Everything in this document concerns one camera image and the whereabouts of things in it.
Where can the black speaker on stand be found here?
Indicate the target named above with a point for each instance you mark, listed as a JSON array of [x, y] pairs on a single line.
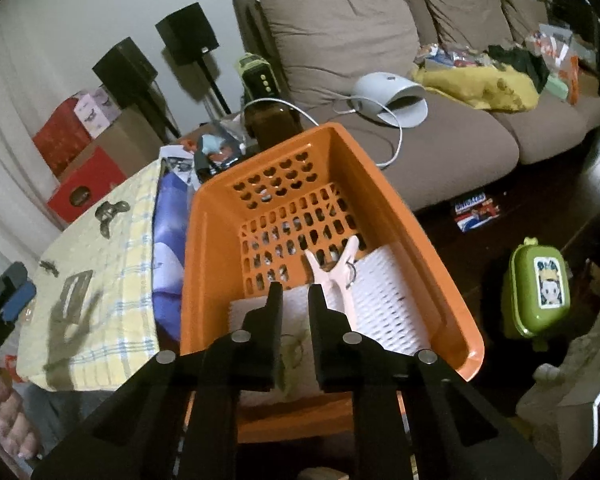
[[125, 67], [187, 32]]

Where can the light green box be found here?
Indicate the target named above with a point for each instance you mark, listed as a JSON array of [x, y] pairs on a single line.
[[557, 87]]

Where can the white curtain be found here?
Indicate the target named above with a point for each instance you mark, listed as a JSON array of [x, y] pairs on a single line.
[[5, 185]]

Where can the purple printed blanket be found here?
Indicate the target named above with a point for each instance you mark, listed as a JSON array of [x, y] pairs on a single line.
[[170, 260]]

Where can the small brown back cushion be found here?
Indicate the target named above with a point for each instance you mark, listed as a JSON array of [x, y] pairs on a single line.
[[525, 17]]

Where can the brown cardboard box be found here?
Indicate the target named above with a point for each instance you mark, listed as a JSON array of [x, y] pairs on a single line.
[[135, 135]]

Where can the green case with cartoon sticker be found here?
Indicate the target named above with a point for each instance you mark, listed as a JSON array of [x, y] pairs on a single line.
[[520, 310]]

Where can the large brown back cushion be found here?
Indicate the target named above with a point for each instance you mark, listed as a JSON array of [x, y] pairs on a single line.
[[335, 35]]

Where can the yellow plaid cloth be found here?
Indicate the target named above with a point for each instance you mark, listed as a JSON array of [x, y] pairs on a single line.
[[120, 270]]

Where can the dark garment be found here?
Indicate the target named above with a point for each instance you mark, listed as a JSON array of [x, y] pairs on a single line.
[[522, 62]]

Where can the large photo print board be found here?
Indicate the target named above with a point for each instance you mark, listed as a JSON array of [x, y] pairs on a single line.
[[575, 400]]

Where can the dark wooden cabinet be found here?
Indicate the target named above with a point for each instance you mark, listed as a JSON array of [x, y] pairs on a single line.
[[580, 15]]

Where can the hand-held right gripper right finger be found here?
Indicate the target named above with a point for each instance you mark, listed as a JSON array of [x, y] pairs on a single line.
[[330, 360]]

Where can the white printed leaflet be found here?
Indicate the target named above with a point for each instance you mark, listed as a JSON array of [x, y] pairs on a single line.
[[177, 165]]

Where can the medium brown back cushion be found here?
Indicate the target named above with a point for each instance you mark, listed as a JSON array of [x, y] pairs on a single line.
[[465, 10]]

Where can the white orange paper bag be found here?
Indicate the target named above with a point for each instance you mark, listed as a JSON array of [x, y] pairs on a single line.
[[555, 47]]

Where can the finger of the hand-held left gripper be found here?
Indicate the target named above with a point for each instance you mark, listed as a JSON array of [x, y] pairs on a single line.
[[20, 302], [12, 277]]

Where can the pink large clip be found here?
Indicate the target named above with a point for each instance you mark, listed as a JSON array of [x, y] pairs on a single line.
[[330, 280]]

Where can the grey stone pattern cloth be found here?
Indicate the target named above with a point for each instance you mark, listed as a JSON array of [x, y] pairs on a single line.
[[580, 340]]

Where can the yellow bag on sofa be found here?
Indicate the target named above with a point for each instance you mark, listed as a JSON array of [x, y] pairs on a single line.
[[480, 87]]

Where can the blue red snack box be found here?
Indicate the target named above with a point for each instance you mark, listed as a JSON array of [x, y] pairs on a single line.
[[480, 212]]

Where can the white foam net sheet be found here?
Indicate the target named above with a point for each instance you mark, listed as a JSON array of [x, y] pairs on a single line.
[[380, 300]]

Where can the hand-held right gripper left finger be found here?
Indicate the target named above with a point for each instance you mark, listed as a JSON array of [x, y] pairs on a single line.
[[262, 355]]

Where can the green black portable device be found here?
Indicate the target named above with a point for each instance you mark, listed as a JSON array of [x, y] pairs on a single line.
[[260, 80]]

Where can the white pink small box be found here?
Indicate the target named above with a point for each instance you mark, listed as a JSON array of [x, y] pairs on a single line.
[[97, 112]]

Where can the grey large clip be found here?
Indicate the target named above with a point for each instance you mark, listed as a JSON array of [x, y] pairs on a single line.
[[49, 267]]

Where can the white dome lamp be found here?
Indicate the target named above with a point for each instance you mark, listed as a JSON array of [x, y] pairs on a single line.
[[395, 95]]

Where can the red box with oval label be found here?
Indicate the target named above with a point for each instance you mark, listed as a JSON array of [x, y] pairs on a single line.
[[105, 170]]

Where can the pile of snack packets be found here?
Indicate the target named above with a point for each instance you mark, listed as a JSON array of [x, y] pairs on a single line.
[[455, 57]]

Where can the red patterned box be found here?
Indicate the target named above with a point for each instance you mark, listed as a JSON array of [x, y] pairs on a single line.
[[60, 135]]

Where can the person's bare foot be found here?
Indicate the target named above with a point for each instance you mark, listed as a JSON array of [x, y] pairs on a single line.
[[10, 420]]

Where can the orange plastic basket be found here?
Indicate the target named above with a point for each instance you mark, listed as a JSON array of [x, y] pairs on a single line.
[[405, 240]]

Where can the gold foil packet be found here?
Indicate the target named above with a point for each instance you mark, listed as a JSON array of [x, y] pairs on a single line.
[[77, 287]]

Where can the brown sofa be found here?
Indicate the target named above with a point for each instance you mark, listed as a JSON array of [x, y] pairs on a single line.
[[455, 160]]

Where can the cardboard box with clutter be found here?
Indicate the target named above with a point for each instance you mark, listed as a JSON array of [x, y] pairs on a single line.
[[225, 160]]

